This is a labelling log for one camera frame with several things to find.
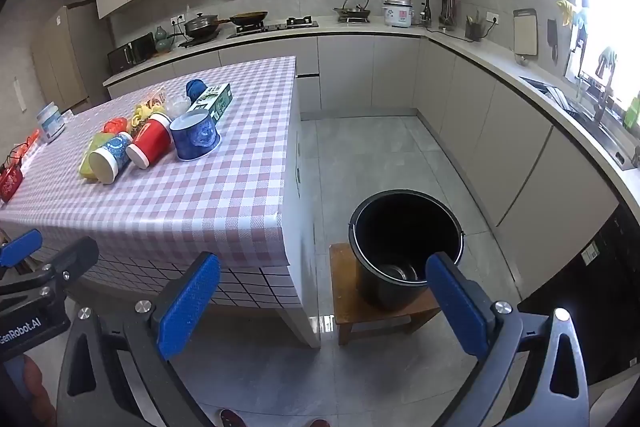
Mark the printed snack packet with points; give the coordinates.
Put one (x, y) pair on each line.
(155, 97)

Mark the black induction cooker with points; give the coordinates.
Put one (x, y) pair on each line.
(200, 42)

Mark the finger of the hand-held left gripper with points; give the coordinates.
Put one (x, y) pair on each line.
(20, 247)
(70, 262)

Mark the black cleaver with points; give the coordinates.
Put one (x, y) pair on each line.
(551, 34)

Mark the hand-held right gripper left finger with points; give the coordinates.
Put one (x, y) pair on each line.
(190, 302)

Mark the dark glass bottle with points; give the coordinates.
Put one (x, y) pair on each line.
(426, 14)

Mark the steel kitchen sink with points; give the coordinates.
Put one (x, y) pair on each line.
(565, 99)

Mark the black utensil holder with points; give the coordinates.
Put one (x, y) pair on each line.
(472, 31)

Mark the white wall socket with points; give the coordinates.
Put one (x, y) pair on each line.
(492, 17)
(177, 18)

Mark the blue white paper cup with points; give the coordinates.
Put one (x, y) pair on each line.
(112, 159)

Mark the yellow bag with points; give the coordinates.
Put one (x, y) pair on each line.
(141, 113)

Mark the person's shoe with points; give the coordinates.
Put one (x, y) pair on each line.
(314, 423)
(232, 418)

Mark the black microwave oven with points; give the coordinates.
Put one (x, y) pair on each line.
(131, 52)

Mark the person's left hand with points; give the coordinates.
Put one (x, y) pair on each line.
(37, 389)

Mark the white grid tablecloth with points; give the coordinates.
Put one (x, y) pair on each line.
(250, 282)

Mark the dark blue paper bowl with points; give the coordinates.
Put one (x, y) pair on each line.
(195, 138)

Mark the clear plastic bag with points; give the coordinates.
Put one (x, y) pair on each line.
(177, 107)

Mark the black pan with lid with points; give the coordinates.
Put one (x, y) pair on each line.
(202, 26)

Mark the green ceramic vase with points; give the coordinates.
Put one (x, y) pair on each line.
(161, 39)

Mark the beige base cabinets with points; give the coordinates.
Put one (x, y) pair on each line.
(370, 67)

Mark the yellow green packet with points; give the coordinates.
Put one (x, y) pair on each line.
(87, 164)

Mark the black built-in oven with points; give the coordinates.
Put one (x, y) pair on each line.
(595, 272)

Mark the blue cloth ball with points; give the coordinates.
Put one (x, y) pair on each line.
(195, 88)

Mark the metal utensil rack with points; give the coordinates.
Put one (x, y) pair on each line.
(447, 12)

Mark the blue rubber glove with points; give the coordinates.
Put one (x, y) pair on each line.
(580, 19)

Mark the brown wooden stool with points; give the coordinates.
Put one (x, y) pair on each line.
(347, 302)

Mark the person's right shoe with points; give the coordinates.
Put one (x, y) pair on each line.
(314, 423)

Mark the red orange plastic bag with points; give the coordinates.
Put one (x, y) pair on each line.
(115, 126)

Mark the green plastic bottle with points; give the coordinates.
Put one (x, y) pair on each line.
(632, 113)

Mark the black plastic bucket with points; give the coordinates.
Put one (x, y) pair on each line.
(400, 227)

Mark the bright window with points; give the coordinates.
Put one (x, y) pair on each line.
(610, 7)

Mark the metal faucet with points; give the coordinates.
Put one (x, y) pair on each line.
(605, 97)

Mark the orange plastic item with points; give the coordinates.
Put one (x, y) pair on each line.
(31, 140)

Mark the black gas stove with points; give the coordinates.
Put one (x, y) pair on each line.
(272, 28)

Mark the red paper cup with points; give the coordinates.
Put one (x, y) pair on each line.
(150, 142)

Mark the black wok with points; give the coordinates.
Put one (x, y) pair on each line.
(248, 18)

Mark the beige refrigerator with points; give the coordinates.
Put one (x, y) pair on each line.
(60, 57)

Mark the white jar blue label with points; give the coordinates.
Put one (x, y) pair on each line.
(51, 122)

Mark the beige cutting board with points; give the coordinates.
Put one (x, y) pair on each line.
(525, 32)

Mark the white rice cooker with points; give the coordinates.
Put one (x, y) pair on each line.
(398, 12)

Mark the yellow rubber glove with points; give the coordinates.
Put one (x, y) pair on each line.
(565, 12)

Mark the person's left shoe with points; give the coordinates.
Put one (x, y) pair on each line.
(232, 418)

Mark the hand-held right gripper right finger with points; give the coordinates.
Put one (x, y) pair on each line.
(455, 307)

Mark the green carton box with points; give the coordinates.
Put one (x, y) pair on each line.
(216, 99)

